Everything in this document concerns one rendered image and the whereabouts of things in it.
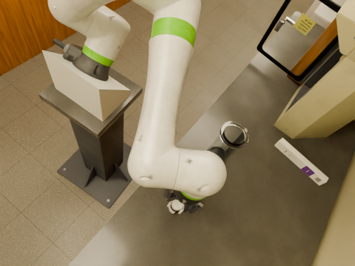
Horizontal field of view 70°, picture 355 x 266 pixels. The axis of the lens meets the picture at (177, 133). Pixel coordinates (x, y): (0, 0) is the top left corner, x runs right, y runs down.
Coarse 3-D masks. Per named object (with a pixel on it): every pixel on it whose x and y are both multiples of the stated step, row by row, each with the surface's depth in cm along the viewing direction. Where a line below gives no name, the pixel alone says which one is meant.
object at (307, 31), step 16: (304, 0) 112; (288, 16) 120; (304, 16) 116; (320, 16) 111; (272, 32) 131; (288, 32) 125; (304, 32) 120; (320, 32) 115; (336, 32) 110; (272, 48) 136; (288, 48) 129; (304, 48) 124; (320, 48) 119; (288, 64) 135; (304, 64) 129
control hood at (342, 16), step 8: (352, 0) 84; (344, 8) 80; (352, 8) 81; (336, 16) 80; (344, 16) 78; (352, 16) 79; (344, 24) 79; (352, 24) 78; (344, 32) 81; (352, 32) 80; (344, 40) 82; (352, 40) 81; (344, 48) 84; (352, 48) 82
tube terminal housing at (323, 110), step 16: (336, 64) 91; (352, 64) 86; (320, 80) 97; (336, 80) 92; (352, 80) 89; (304, 96) 105; (320, 96) 100; (336, 96) 96; (352, 96) 94; (288, 112) 115; (304, 112) 110; (320, 112) 105; (336, 112) 105; (352, 112) 107; (288, 128) 121; (304, 128) 115; (320, 128) 117; (336, 128) 120
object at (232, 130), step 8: (224, 128) 92; (232, 128) 96; (240, 128) 94; (224, 136) 90; (232, 136) 100; (240, 136) 96; (248, 136) 92; (216, 144) 97; (224, 144) 92; (232, 144) 89; (240, 144) 90; (216, 152) 99; (224, 152) 96; (232, 152) 95; (224, 160) 102
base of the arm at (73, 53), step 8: (56, 40) 102; (64, 48) 101; (72, 48) 100; (80, 48) 102; (64, 56) 99; (72, 56) 100; (80, 56) 98; (88, 56) 97; (80, 64) 97; (88, 64) 97; (96, 64) 98; (88, 72) 97; (96, 72) 99; (104, 72) 101; (104, 80) 102
